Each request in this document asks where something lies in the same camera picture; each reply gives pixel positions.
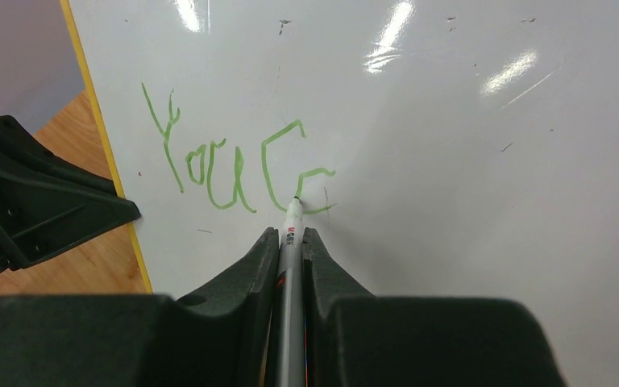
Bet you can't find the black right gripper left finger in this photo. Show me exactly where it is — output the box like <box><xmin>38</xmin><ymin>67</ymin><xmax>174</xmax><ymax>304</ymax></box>
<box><xmin>0</xmin><ymin>228</ymin><xmax>279</xmax><ymax>386</ymax></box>

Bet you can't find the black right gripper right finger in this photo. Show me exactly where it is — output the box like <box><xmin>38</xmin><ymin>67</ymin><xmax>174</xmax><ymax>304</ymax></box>
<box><xmin>302</xmin><ymin>228</ymin><xmax>567</xmax><ymax>386</ymax></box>

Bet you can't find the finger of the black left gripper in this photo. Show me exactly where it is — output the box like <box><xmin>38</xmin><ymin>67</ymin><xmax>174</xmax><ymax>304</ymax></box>
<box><xmin>0</xmin><ymin>115</ymin><xmax>140</xmax><ymax>273</ymax></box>

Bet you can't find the green white marker pen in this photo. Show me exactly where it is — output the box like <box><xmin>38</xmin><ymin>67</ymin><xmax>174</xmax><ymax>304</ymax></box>
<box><xmin>275</xmin><ymin>197</ymin><xmax>305</xmax><ymax>386</ymax></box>

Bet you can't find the yellow framed whiteboard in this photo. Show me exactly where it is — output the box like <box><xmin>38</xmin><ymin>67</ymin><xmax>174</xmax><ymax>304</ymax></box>
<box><xmin>65</xmin><ymin>1</ymin><xmax>619</xmax><ymax>386</ymax></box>

